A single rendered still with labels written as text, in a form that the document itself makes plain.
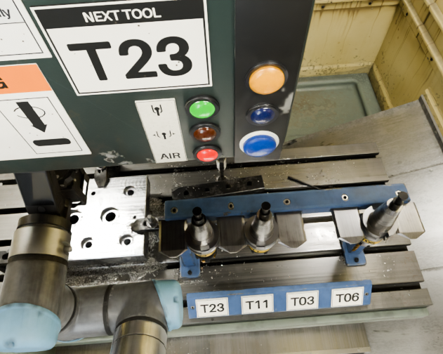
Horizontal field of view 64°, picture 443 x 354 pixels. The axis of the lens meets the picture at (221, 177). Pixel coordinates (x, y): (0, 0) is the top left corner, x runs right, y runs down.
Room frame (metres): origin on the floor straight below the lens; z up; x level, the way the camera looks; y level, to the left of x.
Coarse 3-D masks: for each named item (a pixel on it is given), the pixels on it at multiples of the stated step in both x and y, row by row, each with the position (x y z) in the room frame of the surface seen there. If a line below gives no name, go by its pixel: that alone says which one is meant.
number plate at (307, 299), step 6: (288, 294) 0.18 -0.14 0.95; (294, 294) 0.17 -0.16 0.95; (300, 294) 0.17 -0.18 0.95; (306, 294) 0.17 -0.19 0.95; (312, 294) 0.17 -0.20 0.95; (318, 294) 0.17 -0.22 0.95; (288, 300) 0.16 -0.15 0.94; (294, 300) 0.16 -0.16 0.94; (300, 300) 0.16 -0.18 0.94; (306, 300) 0.16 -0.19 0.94; (312, 300) 0.16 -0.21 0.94; (288, 306) 0.15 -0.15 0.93; (294, 306) 0.15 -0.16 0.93; (300, 306) 0.15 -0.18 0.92; (306, 306) 0.15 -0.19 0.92; (312, 306) 0.15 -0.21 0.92
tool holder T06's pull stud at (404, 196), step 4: (400, 192) 0.25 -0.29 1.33; (404, 192) 0.25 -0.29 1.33; (400, 196) 0.24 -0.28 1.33; (404, 196) 0.24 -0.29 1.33; (408, 196) 0.24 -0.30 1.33; (392, 200) 0.25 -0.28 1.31; (396, 200) 0.24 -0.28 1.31; (400, 200) 0.24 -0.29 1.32; (404, 200) 0.24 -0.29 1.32; (392, 204) 0.24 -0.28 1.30; (396, 204) 0.24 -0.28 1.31; (400, 204) 0.24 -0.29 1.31; (392, 208) 0.24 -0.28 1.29; (396, 208) 0.24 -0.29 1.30
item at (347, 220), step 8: (336, 208) 0.28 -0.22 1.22; (344, 208) 0.28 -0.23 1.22; (352, 208) 0.28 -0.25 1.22; (336, 216) 0.26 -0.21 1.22; (344, 216) 0.26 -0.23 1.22; (352, 216) 0.26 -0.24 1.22; (360, 216) 0.26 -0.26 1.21; (336, 224) 0.25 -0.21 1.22; (344, 224) 0.24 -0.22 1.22; (352, 224) 0.24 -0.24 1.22; (360, 224) 0.24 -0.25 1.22; (336, 232) 0.23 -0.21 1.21; (344, 232) 0.23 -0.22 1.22; (352, 232) 0.23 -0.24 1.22; (360, 232) 0.23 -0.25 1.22; (344, 240) 0.21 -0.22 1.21; (352, 240) 0.21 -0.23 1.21; (360, 240) 0.21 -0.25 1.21
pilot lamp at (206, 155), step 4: (200, 152) 0.18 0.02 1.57; (204, 152) 0.18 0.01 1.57; (208, 152) 0.18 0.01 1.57; (212, 152) 0.18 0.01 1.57; (216, 152) 0.18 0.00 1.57; (200, 156) 0.18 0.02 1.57; (204, 156) 0.18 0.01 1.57; (208, 156) 0.18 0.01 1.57; (212, 156) 0.18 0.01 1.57; (216, 156) 0.18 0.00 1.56; (204, 160) 0.18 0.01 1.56; (208, 160) 0.18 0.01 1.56; (212, 160) 0.18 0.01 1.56
